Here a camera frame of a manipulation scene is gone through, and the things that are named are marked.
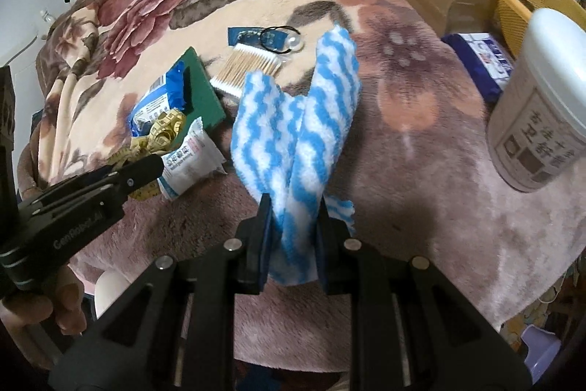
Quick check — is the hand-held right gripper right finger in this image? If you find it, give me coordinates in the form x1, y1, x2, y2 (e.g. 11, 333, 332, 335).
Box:
315, 194, 534, 391

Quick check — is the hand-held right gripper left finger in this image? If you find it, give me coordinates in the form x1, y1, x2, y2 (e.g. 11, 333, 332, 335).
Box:
48, 192, 275, 391

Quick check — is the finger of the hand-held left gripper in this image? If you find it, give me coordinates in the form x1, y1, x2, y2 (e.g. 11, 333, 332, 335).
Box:
89, 155, 164, 197

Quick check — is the blue wet wipe pack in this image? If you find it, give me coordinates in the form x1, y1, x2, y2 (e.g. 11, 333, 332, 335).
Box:
129, 68, 190, 140

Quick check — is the green scouring pad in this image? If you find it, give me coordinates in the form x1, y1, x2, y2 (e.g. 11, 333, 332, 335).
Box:
171, 47, 227, 130

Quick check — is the pack of cotton swabs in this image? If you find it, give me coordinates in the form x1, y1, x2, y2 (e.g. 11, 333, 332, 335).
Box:
209, 44, 287, 95

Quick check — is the blue white striped fluffy cloth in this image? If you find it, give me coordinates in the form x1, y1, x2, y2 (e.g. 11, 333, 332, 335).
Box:
229, 25, 362, 285

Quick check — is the yellow plastic mesh basket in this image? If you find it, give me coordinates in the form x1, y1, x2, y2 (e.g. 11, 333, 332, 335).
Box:
483, 0, 586, 59

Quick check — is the person's left hand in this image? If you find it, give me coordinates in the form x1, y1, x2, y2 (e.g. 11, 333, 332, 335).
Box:
0, 263, 87, 337

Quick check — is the yellow tape measure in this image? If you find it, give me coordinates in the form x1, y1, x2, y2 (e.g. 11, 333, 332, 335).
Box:
103, 109, 188, 202

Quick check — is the white gauze packet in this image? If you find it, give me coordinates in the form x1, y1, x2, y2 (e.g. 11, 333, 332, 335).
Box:
158, 117, 227, 202

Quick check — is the white round plastic object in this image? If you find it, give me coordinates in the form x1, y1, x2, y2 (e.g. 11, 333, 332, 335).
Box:
94, 269, 133, 318

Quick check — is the small blue sachet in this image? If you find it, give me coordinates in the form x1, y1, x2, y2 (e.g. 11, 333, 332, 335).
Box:
227, 27, 281, 53

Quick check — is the clear plastic bottle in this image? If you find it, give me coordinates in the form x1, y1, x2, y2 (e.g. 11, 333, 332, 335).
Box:
39, 9, 58, 39

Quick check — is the dark blue tissue packet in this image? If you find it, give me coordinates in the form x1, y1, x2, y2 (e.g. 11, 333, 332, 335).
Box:
442, 32, 516, 105

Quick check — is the purple plastic stool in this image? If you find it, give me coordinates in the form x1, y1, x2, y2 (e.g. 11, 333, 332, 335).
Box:
519, 324, 563, 373

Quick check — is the white lidded plastic jar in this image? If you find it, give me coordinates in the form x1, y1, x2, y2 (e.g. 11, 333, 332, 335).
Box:
485, 7, 586, 193

